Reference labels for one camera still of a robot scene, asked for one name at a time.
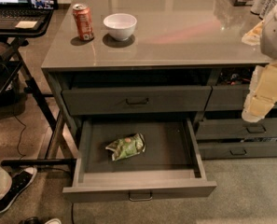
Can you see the orange soda can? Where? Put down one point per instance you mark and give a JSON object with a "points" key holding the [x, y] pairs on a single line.
{"points": [[82, 16]]}

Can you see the white ceramic bowl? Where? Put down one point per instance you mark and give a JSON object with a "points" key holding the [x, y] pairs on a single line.
{"points": [[120, 26]]}

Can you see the grey middle right drawer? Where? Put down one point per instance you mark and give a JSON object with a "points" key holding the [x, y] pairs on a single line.
{"points": [[236, 128]]}

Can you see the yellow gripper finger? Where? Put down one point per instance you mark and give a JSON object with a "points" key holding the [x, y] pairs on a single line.
{"points": [[255, 110], [252, 37]]}

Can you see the black white sneaker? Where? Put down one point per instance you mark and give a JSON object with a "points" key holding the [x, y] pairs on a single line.
{"points": [[20, 182]]}

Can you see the green jalapeno chip bag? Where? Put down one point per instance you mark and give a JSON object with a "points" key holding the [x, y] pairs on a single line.
{"points": [[127, 147]]}

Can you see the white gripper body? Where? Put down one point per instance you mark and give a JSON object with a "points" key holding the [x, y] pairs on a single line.
{"points": [[275, 34]]}

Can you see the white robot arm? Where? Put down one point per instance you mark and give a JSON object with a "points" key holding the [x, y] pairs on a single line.
{"points": [[268, 40]]}

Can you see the grey top left drawer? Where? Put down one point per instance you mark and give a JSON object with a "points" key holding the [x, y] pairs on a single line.
{"points": [[127, 100]]}

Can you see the open grey middle drawer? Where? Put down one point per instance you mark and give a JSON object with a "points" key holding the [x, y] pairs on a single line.
{"points": [[170, 167]]}

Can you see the yellow sticky note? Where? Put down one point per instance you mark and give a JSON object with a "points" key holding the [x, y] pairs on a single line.
{"points": [[26, 24]]}

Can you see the grey bottom right drawer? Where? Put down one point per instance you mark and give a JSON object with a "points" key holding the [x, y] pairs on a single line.
{"points": [[237, 150]]}

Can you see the open laptop computer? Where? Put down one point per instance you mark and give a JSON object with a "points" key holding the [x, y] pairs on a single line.
{"points": [[13, 11]]}

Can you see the grey top right drawer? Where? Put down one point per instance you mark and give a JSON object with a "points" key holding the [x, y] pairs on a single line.
{"points": [[227, 97]]}

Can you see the black smartphone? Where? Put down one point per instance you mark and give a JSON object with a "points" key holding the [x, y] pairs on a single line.
{"points": [[44, 4]]}

